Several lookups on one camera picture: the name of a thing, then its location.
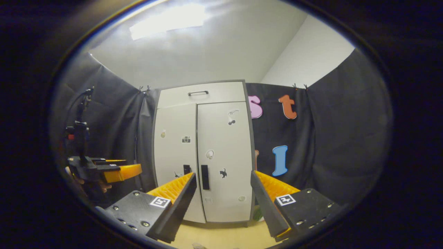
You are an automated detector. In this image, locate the black backdrop cloth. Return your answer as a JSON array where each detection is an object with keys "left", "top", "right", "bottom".
[{"left": 50, "top": 48, "right": 393, "bottom": 208}]

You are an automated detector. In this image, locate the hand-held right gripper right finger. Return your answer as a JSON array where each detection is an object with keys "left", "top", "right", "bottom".
[{"left": 250, "top": 170, "right": 341, "bottom": 242}]

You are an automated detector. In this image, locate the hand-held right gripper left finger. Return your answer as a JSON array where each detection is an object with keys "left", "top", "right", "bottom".
[{"left": 95, "top": 172, "right": 198, "bottom": 243}]

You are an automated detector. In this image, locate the white and grey cabinet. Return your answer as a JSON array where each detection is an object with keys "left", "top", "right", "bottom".
[{"left": 151, "top": 80, "right": 256, "bottom": 227}]

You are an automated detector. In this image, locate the white cabinet door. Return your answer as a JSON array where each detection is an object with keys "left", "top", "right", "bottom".
[
  {"left": 153, "top": 104, "right": 206, "bottom": 223},
  {"left": 197, "top": 101, "right": 255, "bottom": 222}
]

